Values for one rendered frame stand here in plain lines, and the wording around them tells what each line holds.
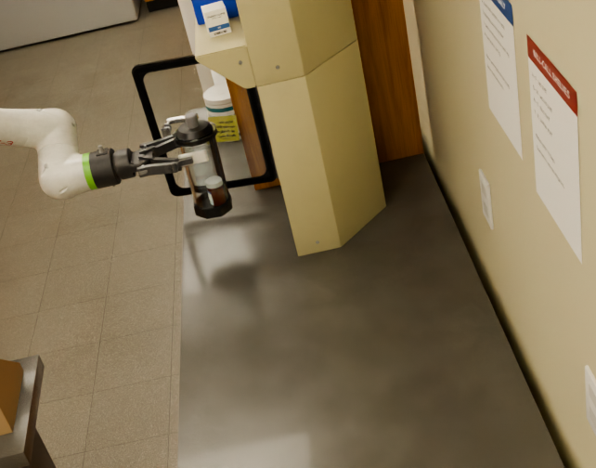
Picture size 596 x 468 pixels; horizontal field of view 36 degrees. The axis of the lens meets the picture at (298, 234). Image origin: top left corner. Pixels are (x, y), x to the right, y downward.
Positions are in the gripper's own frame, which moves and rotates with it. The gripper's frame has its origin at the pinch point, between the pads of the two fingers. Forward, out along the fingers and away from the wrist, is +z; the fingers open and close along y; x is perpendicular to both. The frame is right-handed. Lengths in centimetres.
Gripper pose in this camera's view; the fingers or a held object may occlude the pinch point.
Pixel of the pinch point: (197, 148)
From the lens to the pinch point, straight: 227.2
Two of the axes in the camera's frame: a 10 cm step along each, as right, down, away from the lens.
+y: -0.9, -5.4, 8.4
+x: 1.9, 8.1, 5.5
